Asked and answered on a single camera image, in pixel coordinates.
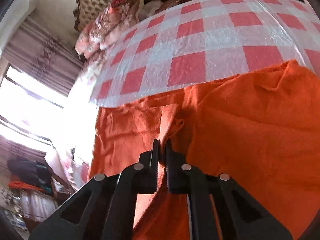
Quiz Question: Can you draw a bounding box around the pink checkered bed cover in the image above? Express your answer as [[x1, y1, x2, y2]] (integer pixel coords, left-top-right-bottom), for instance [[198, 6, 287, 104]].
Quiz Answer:
[[89, 0, 320, 108]]

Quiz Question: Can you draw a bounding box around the orange towel blanket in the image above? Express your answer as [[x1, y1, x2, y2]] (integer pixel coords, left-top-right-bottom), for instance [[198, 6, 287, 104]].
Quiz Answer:
[[89, 59, 320, 240]]

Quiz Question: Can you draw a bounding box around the window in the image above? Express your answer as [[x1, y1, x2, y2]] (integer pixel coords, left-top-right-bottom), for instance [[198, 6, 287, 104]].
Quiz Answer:
[[0, 64, 68, 145]]

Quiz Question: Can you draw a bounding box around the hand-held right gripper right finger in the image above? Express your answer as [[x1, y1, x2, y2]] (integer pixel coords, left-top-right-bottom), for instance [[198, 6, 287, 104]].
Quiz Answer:
[[165, 139, 293, 240]]

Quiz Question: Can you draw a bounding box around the pale pink pillow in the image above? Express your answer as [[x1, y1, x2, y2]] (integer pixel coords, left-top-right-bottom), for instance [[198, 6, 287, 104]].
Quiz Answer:
[[139, 0, 173, 22]]

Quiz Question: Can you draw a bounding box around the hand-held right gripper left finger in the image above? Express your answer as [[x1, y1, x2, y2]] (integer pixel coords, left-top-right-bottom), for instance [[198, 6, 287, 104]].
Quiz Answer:
[[29, 139, 160, 240]]

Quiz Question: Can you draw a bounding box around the folded floral quilt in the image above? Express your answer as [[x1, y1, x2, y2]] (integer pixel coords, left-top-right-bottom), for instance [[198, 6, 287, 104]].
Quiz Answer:
[[75, 0, 145, 58]]

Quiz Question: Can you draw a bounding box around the pile of dark clothes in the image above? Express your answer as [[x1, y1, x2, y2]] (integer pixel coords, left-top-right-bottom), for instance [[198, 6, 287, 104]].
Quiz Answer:
[[7, 159, 53, 195]]

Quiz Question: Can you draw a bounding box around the clear plastic storage box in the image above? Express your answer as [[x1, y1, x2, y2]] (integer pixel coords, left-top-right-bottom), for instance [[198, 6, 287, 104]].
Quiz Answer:
[[20, 190, 60, 224]]

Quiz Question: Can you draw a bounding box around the striped floral curtain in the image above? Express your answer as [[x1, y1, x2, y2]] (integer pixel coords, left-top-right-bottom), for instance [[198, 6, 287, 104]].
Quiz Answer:
[[0, 15, 84, 160]]

